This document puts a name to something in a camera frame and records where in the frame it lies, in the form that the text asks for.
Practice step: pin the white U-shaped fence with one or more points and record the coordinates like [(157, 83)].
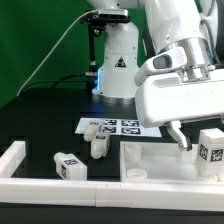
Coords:
[(195, 196)]

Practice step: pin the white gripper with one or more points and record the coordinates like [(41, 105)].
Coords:
[(165, 98)]

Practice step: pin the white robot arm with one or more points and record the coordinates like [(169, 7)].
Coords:
[(155, 27)]

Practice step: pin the white paper marker sheet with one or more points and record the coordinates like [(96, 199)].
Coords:
[(127, 127)]

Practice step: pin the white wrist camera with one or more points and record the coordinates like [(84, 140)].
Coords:
[(169, 61)]

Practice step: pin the black camera on stand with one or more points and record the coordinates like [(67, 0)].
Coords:
[(97, 20)]

